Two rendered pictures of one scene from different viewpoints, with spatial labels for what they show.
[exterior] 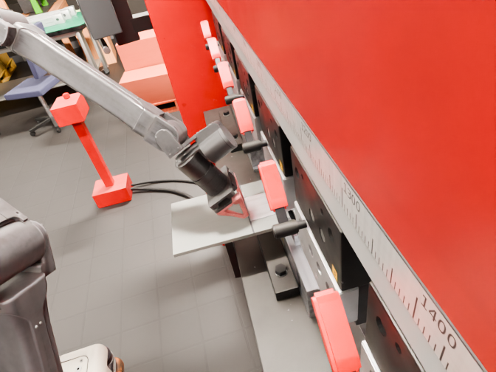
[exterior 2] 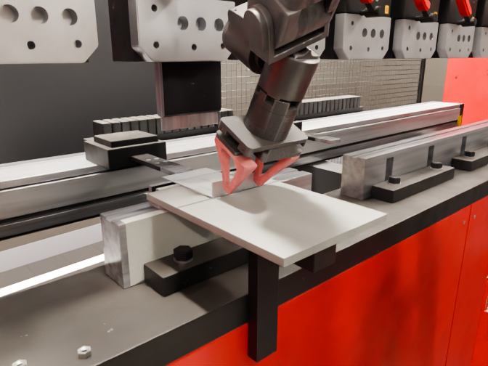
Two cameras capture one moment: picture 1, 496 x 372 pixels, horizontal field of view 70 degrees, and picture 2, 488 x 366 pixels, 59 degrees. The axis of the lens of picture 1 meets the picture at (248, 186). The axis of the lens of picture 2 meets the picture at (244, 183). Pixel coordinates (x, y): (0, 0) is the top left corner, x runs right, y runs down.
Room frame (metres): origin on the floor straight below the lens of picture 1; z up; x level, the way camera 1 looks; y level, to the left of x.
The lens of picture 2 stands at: (0.98, 0.47, 1.18)
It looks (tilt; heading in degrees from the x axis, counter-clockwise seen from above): 17 degrees down; 233
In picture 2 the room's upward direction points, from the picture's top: straight up
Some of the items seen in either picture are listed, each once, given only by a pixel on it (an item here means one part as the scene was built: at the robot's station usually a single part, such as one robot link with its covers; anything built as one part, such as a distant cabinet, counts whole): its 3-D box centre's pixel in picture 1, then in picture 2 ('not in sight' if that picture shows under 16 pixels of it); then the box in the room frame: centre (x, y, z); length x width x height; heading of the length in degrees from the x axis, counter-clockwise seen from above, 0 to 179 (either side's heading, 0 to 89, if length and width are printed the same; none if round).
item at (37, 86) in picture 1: (33, 82); not in sight; (3.88, 1.96, 0.50); 0.58 x 0.55 x 0.99; 97
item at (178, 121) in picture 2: not in sight; (189, 94); (0.65, -0.08, 1.13); 0.10 x 0.02 x 0.10; 4
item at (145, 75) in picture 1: (172, 67); not in sight; (3.87, 0.51, 0.34); 1.12 x 0.80 x 0.67; 96
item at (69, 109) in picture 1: (92, 151); not in sight; (2.24, 1.00, 0.42); 0.25 x 0.20 x 0.83; 94
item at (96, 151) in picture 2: not in sight; (144, 154); (0.66, -0.24, 1.01); 0.26 x 0.12 x 0.05; 94
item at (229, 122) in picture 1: (230, 128); not in sight; (1.25, 0.02, 0.89); 0.30 x 0.05 x 0.03; 4
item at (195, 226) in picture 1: (225, 214); (258, 206); (0.64, 0.07, 1.00); 0.26 x 0.18 x 0.01; 94
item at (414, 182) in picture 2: not in sight; (415, 181); (0.05, -0.06, 0.89); 0.30 x 0.05 x 0.03; 4
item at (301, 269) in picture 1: (293, 235); (221, 217); (0.60, -0.08, 0.92); 0.39 x 0.06 x 0.10; 4
